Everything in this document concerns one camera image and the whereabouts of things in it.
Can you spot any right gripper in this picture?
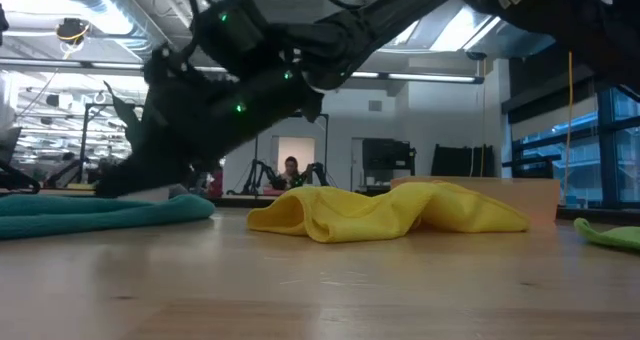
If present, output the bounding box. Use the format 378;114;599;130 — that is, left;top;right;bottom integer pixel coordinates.
94;44;326;200

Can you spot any teal microfiber towel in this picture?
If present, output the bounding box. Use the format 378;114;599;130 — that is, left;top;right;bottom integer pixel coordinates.
0;193;217;241

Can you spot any yellow microfiber towel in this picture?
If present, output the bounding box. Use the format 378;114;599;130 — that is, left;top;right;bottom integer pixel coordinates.
246;180;531;245

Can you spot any green microfiber towel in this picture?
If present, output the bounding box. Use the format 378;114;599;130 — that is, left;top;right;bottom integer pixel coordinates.
573;217;640;253

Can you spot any person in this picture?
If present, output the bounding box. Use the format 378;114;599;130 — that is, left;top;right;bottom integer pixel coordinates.
202;168;225;199
279;155;302;189

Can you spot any black background stand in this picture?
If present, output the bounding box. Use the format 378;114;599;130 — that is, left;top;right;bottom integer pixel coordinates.
0;159;42;195

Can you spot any dark grey background monitor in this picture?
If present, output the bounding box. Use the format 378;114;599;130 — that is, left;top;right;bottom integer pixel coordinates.
0;126;23;166

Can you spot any black background cabinet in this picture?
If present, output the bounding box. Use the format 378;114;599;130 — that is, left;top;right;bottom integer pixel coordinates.
362;137;417;179

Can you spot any long ceiling light strip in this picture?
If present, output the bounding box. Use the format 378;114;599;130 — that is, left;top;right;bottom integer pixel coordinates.
0;58;485;85

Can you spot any black background panel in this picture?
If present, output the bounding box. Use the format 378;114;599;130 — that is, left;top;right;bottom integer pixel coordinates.
430;143;496;177

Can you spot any yellow black ceiling cable reel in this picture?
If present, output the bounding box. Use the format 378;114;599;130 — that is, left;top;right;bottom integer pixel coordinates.
54;17;92;47

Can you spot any black background stand frame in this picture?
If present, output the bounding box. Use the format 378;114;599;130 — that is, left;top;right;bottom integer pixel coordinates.
254;112;330;181

